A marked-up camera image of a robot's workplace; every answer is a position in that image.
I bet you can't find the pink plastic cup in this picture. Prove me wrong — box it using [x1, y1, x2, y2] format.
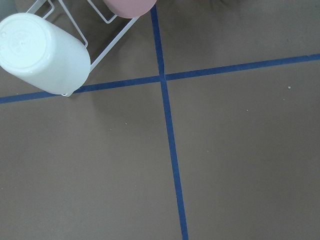
[103, 0, 157, 19]

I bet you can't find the white plastic cup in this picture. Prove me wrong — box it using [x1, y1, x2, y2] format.
[0, 13, 91, 96]

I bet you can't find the white wire cup rack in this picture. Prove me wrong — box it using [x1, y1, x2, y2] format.
[24, 0, 141, 98]

